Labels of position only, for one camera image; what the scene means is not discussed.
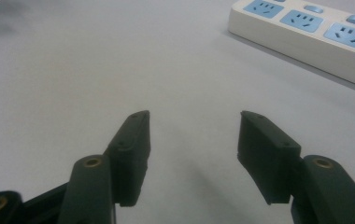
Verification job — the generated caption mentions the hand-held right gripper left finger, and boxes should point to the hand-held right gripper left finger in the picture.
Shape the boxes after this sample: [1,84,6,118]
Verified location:
[57,109,152,224]

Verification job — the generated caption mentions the white power strip blue sockets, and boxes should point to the white power strip blue sockets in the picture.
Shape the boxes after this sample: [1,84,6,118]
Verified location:
[227,0,355,91]

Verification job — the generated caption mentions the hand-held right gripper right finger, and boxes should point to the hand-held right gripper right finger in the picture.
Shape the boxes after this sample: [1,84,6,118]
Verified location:
[236,110,355,224]

